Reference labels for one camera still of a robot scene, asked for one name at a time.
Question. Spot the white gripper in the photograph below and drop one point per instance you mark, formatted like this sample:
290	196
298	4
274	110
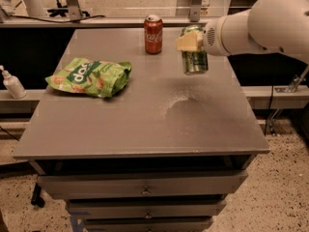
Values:
210	38

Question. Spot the green soda can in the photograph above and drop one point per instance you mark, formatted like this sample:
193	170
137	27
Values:
194	62

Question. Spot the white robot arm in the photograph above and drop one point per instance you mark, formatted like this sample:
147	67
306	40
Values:
270	26

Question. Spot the red Coca-Cola can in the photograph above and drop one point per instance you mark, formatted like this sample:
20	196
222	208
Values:
153	29

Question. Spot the green chip bag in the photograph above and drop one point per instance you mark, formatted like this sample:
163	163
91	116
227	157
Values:
94	78

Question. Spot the grey drawer cabinet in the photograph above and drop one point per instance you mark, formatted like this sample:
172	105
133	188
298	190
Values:
161	156

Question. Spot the white pump bottle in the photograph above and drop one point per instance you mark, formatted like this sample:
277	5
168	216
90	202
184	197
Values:
13	85

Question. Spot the grey metal post right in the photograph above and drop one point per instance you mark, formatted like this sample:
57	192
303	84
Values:
195	9

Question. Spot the grey metal post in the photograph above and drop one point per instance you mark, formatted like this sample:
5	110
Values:
75	12
195	9

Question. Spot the grey metal post left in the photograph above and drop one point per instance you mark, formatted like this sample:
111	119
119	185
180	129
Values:
75	12

